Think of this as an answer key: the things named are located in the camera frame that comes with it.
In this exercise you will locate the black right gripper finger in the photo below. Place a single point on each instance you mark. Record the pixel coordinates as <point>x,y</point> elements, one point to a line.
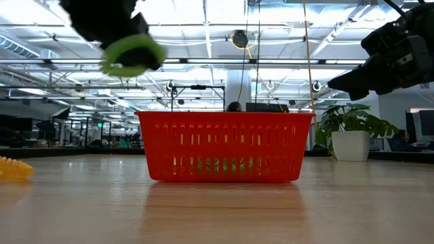
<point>352,81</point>

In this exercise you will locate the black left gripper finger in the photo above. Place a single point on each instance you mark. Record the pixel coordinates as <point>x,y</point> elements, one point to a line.
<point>139,57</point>

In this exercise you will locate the green artificial plant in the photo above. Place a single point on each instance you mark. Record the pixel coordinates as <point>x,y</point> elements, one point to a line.
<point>351,145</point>

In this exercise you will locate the black rig stand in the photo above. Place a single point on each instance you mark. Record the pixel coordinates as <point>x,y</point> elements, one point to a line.
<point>198,87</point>

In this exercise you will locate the person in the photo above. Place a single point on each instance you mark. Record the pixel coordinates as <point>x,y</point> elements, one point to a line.
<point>401,139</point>
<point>234,106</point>

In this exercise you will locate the black computer monitor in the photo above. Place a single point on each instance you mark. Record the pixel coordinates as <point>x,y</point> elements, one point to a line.
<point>268,107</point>
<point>425,123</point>

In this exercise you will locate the red plastic basket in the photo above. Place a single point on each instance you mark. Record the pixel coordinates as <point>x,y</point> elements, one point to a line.
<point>223,118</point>

